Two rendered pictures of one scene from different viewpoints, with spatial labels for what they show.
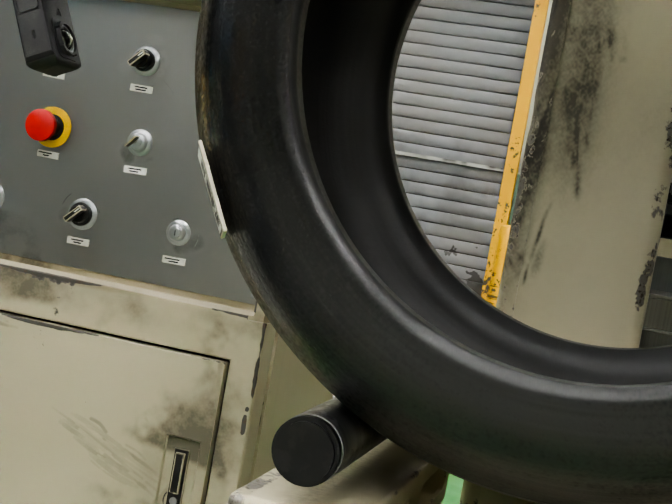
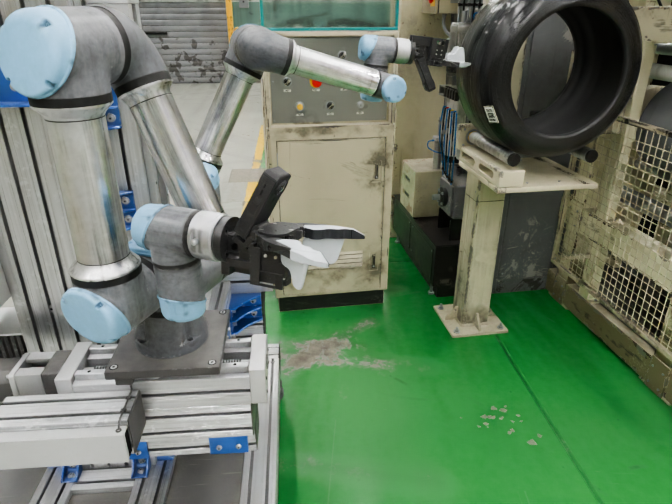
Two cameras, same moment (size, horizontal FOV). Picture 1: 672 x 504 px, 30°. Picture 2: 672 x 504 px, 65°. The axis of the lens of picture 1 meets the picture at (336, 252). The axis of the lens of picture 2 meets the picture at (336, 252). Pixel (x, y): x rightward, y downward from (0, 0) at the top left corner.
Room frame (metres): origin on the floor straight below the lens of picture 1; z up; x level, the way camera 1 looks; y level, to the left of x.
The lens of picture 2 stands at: (-0.57, 1.22, 1.37)
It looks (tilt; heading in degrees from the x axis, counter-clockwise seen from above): 25 degrees down; 336
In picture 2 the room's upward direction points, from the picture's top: straight up
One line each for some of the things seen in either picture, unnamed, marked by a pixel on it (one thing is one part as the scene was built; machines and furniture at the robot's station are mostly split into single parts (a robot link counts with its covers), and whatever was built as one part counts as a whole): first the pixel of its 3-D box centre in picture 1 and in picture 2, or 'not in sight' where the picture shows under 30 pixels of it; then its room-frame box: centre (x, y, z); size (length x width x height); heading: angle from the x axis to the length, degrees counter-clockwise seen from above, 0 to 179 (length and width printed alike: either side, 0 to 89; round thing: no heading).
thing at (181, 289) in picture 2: not in sight; (186, 281); (0.26, 1.14, 0.94); 0.11 x 0.08 x 0.11; 135
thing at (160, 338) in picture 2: not in sight; (169, 317); (0.45, 1.16, 0.77); 0.15 x 0.15 x 0.10
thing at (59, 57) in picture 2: not in sight; (91, 189); (0.35, 1.26, 1.09); 0.15 x 0.12 x 0.55; 135
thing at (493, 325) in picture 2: not in sight; (469, 316); (1.16, -0.23, 0.02); 0.27 x 0.27 x 0.04; 76
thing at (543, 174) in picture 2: not in sight; (523, 172); (0.91, -0.18, 0.80); 0.37 x 0.36 x 0.02; 76
